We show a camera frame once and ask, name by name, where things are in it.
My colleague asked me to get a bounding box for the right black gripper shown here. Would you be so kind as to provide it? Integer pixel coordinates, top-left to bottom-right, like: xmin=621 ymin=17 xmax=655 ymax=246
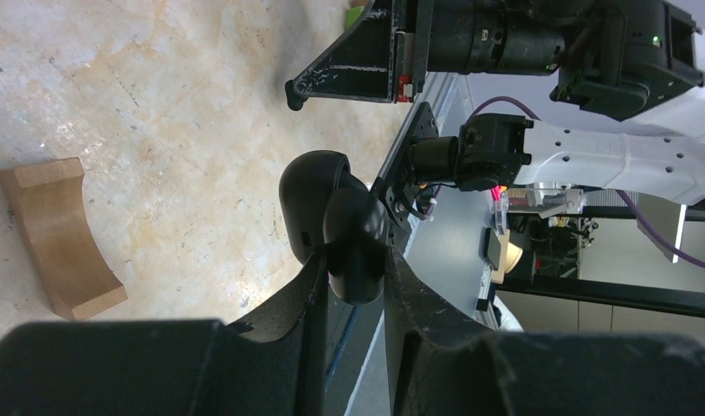
xmin=285 ymin=1 xmax=566 ymax=111

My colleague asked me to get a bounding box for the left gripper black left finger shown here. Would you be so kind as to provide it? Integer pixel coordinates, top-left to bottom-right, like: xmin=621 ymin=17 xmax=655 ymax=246
xmin=0 ymin=251 xmax=327 ymax=415

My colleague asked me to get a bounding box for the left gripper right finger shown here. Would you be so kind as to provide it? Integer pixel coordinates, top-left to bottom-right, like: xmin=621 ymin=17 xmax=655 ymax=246
xmin=383 ymin=249 xmax=705 ymax=415

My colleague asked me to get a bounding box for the black oval charging case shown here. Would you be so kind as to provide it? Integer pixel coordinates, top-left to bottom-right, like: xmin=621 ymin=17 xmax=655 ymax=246
xmin=279 ymin=150 xmax=391 ymax=305

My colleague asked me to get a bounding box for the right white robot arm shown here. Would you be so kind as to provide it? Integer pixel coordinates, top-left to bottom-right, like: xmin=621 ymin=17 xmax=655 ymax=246
xmin=285 ymin=1 xmax=705 ymax=210

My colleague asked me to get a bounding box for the green owl number block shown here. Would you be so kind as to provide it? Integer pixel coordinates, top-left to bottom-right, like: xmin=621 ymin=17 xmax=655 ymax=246
xmin=344 ymin=5 xmax=365 ymax=29

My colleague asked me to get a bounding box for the wooden arch block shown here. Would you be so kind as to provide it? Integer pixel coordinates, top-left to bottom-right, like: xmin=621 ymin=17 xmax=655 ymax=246
xmin=0 ymin=157 xmax=128 ymax=321

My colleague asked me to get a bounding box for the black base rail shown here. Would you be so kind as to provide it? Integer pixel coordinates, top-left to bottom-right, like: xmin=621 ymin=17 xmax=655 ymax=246
xmin=323 ymin=73 xmax=473 ymax=415

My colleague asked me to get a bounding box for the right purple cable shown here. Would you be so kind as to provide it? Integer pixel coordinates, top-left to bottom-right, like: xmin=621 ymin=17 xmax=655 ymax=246
xmin=469 ymin=95 xmax=705 ymax=276

